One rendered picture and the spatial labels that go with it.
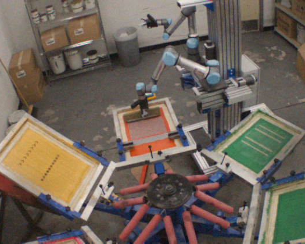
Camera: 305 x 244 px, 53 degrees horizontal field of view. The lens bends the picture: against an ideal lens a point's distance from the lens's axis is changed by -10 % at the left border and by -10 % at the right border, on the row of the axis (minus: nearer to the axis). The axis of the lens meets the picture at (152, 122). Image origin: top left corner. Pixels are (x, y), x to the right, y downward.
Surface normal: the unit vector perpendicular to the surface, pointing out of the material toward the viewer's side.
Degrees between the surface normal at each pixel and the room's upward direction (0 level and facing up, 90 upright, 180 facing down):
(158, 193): 0
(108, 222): 0
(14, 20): 90
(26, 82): 91
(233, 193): 0
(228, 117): 90
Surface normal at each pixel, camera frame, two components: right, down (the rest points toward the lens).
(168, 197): -0.13, -0.76
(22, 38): 0.19, 0.60
